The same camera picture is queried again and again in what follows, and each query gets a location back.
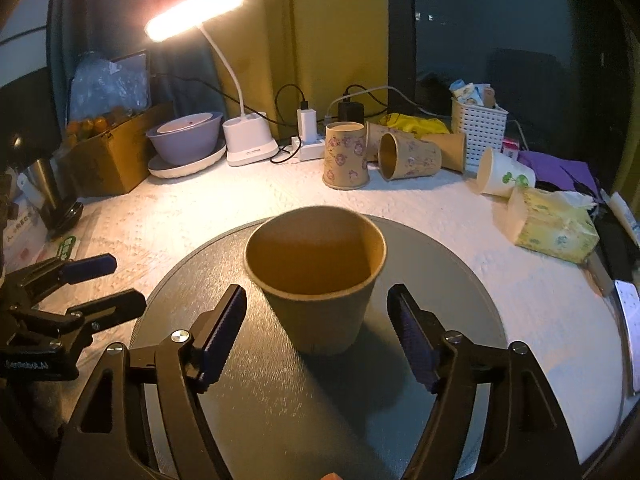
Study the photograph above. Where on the black charger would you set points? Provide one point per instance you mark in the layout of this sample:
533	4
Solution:
349	111

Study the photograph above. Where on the dark blue curtain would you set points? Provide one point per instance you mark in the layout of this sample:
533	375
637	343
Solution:
75	10

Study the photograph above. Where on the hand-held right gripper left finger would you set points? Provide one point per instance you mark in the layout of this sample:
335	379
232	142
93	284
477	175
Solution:
225	336

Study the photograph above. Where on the packets in basket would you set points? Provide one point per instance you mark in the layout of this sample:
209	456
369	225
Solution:
470	92

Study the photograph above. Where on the cardboard box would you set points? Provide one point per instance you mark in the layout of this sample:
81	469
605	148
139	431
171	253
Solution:
115	160

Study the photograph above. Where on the yellow green tissue pack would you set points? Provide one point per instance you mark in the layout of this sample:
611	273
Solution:
550	227

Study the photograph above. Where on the white cup with green print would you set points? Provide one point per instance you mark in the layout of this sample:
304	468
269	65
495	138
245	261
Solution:
505	175

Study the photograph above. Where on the plain brown paper cup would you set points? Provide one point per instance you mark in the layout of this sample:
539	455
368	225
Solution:
320	310
450	150

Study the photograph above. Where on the white plastic basket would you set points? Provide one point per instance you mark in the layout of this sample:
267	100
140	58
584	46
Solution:
477	132

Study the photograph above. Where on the green label packet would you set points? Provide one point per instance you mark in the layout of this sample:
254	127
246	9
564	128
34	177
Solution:
65	249

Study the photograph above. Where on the dark metal object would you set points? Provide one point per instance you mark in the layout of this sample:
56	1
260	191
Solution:
50	190

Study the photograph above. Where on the yellow curtain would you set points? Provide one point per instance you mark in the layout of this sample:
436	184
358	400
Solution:
330	35

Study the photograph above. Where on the purple cloth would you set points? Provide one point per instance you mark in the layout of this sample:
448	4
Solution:
560	170

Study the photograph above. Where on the white purple plate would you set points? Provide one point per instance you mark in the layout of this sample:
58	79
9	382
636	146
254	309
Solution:
190	167

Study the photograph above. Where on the round dark turntable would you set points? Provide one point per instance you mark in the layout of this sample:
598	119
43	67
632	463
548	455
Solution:
300	410

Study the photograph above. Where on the pile of small oranges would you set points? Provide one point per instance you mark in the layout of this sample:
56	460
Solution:
87	126

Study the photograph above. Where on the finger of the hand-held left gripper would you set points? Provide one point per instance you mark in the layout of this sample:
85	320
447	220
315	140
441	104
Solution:
117	304
90	266

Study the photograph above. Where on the yellow cloth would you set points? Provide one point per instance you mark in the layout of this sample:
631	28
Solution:
415	125

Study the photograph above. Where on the white power strip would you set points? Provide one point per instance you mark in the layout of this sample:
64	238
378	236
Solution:
312	151

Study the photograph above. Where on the white charger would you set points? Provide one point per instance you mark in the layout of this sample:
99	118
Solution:
306	122

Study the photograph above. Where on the flower print brown paper cup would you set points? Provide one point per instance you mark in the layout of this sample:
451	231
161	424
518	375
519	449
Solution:
345	160
372	140
417	160

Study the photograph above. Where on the clear plastic bag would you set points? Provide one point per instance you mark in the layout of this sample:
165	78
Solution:
97	85

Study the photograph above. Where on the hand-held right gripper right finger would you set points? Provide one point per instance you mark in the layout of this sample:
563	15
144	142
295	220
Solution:
412	340

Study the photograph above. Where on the purple bowl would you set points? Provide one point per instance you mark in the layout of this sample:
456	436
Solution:
185	142

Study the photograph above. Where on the small pink box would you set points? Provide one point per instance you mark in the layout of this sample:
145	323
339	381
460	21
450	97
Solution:
510	149

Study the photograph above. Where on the white desk lamp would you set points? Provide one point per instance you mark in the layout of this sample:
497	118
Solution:
250	135

